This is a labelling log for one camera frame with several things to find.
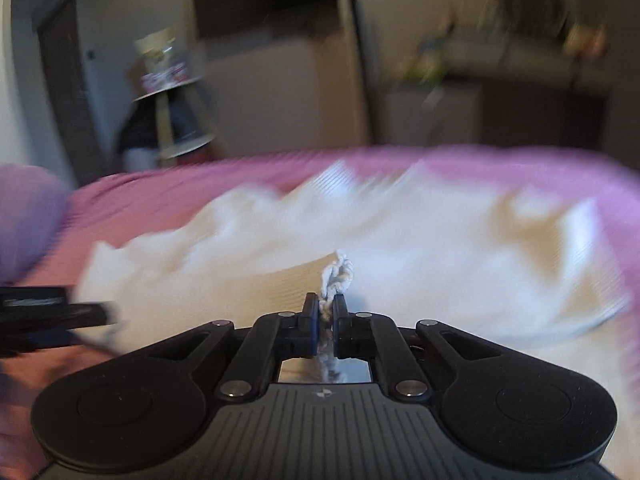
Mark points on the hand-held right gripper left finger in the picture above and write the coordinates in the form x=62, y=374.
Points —
x=312, y=321

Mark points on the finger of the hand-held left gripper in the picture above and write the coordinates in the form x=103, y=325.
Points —
x=92, y=315

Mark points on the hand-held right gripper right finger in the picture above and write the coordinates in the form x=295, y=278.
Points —
x=340, y=321

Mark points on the white ribbed knit garment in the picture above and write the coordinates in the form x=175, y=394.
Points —
x=425, y=260

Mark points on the purple pillow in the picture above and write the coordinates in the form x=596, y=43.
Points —
x=25, y=220

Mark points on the pink ribbed blanket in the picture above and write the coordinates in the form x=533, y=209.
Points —
x=175, y=195

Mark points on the dark bag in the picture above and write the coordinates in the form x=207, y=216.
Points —
x=137, y=132

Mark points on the round two-tier side table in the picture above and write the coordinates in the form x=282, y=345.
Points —
x=172, y=125

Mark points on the grey mini fridge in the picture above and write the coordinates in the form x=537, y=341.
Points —
x=430, y=115

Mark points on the brown wooden door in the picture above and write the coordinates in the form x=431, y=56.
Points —
x=62, y=85

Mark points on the wrapped flower bouquet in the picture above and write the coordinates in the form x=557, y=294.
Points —
x=162, y=57

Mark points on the dark wooden cabinet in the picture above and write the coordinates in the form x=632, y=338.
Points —
x=540, y=110

